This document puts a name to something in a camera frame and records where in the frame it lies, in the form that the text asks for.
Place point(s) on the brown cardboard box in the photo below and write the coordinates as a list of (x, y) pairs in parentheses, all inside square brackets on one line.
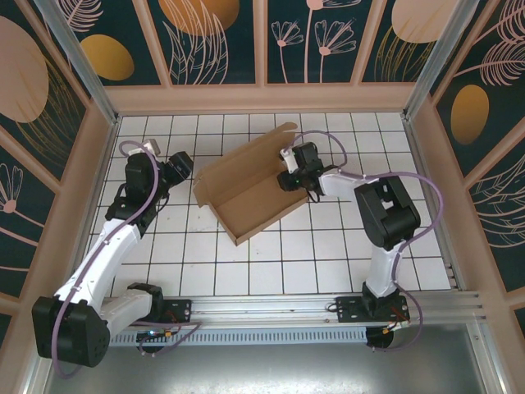
[(254, 197)]

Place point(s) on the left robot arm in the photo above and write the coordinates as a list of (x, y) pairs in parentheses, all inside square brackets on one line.
[(102, 254)]

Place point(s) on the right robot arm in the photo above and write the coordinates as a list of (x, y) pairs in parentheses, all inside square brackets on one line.
[(381, 275)]

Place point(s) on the pink circle gold lines panel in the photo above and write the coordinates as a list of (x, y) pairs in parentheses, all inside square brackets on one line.
[(410, 20)]

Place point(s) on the grey metal sheet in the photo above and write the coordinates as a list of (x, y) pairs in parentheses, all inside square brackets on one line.
[(262, 369)]

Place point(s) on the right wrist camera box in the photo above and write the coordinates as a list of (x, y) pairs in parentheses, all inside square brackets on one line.
[(289, 162)]

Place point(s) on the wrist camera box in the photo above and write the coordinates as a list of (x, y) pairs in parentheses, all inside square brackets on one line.
[(289, 162), (151, 147)]

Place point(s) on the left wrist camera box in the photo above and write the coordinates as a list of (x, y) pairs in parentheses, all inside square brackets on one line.
[(151, 147)]

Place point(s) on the aluminium side rail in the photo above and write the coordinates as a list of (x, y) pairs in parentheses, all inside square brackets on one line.
[(95, 205), (435, 205)]

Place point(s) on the pink flowers wall panel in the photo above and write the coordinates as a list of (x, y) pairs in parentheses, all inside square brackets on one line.
[(287, 61)]

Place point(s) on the aluminium corner post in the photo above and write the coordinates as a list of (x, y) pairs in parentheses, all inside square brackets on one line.
[(88, 70), (428, 61)]

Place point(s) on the orange oval feather wall panel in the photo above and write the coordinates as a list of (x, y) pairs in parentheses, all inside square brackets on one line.
[(106, 57), (469, 115)]

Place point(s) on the single pink flower wall panel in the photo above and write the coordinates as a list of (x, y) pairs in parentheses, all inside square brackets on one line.
[(16, 230)]

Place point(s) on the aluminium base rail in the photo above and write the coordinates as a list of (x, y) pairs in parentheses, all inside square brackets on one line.
[(266, 308)]

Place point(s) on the large pink circle wall panel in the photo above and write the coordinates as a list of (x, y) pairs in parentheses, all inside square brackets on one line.
[(20, 82)]

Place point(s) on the orange circle leaves wall panel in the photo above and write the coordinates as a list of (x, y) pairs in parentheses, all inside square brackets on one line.
[(197, 16)]

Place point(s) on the pink leaves wall panel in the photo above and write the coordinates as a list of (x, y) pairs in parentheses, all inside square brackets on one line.
[(500, 213)]

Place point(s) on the aluminium frame beam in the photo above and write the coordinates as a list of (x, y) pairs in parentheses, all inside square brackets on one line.
[(488, 361), (39, 377)]

